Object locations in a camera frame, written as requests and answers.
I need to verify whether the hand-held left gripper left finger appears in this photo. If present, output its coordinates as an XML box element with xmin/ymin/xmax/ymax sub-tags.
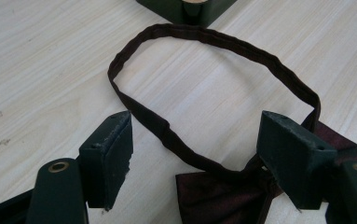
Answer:
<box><xmin>78</xmin><ymin>109</ymin><xmax>134</xmax><ymax>212</ymax></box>

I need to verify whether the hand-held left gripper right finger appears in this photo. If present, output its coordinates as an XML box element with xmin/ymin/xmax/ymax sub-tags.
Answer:
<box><xmin>255</xmin><ymin>109</ymin><xmax>338</xmax><ymax>210</ymax></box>

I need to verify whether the dark maroon fabric bag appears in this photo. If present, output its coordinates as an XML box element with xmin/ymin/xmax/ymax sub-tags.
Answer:
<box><xmin>106</xmin><ymin>22</ymin><xmax>357</xmax><ymax>224</ymax></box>

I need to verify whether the dark box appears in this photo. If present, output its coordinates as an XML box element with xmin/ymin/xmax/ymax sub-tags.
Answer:
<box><xmin>135</xmin><ymin>0</ymin><xmax>239</xmax><ymax>29</ymax></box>

